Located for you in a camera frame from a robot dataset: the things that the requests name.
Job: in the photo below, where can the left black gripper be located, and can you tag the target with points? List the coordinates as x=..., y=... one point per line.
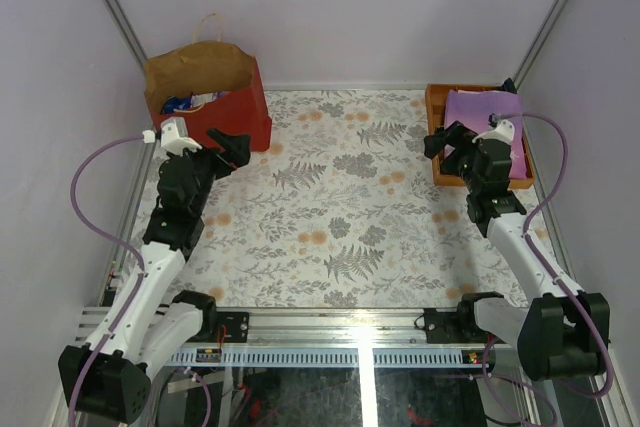
x=218, y=155

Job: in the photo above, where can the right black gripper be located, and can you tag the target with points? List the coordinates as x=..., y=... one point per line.
x=454, y=135

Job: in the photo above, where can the red brown paper bag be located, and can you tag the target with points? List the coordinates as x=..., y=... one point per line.
x=209, y=84

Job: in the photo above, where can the blue chips bag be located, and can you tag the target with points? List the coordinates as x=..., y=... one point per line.
x=177, y=104

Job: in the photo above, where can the purple snack packet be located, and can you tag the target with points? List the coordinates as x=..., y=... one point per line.
x=198, y=100

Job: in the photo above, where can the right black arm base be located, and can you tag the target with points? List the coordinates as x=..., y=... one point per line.
x=446, y=326

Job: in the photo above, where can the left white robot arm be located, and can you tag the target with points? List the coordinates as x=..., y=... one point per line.
x=112, y=373

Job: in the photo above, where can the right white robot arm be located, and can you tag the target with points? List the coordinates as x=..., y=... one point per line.
x=563, y=332

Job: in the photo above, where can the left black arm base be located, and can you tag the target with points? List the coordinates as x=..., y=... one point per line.
x=230, y=327

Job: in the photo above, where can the purple Frozen cloth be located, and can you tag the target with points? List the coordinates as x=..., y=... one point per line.
x=473, y=109

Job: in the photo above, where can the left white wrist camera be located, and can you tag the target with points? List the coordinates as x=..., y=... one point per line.
x=173, y=137

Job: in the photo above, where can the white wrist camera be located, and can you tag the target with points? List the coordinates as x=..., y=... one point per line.
x=173, y=137
x=502, y=129

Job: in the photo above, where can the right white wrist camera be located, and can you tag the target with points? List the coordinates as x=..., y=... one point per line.
x=502, y=129

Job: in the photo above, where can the grey slotted cable duct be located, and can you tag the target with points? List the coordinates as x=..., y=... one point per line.
x=326, y=357

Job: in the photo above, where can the aluminium front rail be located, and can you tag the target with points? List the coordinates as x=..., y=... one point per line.
x=320, y=329

